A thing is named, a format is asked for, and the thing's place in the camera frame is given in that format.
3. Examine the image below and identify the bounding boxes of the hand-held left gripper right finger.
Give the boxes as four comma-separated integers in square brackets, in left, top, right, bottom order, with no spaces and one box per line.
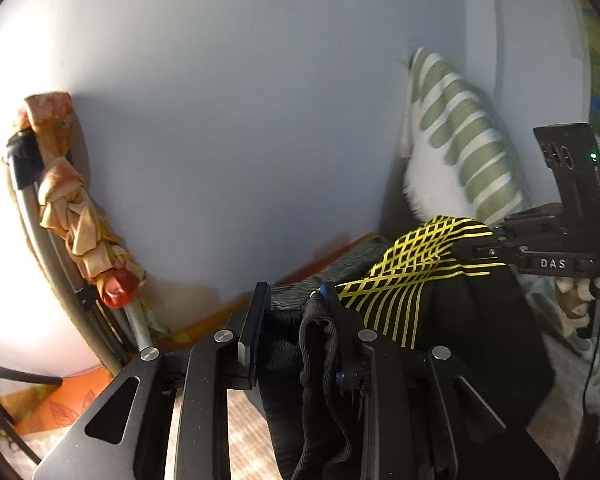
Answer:
[319,284,553,480]

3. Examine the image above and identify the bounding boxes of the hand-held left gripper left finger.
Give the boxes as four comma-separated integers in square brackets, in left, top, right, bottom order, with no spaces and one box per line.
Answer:
[32,281,271,480]

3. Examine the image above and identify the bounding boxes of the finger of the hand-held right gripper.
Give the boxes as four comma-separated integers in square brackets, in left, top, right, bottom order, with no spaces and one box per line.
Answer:
[491,209,564,240]
[455,240,520,266]

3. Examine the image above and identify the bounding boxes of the black pants with yellow stripes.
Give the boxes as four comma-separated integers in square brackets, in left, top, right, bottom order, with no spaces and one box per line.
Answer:
[257,215,556,480]

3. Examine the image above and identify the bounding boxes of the folded grey checked pants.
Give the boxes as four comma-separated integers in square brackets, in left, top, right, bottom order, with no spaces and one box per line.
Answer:
[270,237,396,311]

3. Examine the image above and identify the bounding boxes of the person's right hand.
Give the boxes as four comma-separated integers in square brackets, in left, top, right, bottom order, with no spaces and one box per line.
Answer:
[554,277,600,332]

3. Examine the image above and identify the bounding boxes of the beige checked blanket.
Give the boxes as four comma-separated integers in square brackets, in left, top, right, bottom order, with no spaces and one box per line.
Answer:
[0,280,600,480]

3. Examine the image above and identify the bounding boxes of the green and white striped pillow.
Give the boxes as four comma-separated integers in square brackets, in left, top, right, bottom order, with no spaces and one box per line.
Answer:
[399,47,536,226]

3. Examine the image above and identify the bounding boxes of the orange bed sheet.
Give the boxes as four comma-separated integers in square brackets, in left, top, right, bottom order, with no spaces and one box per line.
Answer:
[0,232,383,441]

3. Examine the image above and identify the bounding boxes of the orange floral cloth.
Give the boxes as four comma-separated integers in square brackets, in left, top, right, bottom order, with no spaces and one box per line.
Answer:
[12,91,171,336]

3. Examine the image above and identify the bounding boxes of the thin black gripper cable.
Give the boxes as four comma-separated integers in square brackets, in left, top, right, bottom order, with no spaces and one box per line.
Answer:
[582,330,600,423]

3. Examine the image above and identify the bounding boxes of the black ring light tripod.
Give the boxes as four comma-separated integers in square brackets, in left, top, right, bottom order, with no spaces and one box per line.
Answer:
[0,360,64,464]

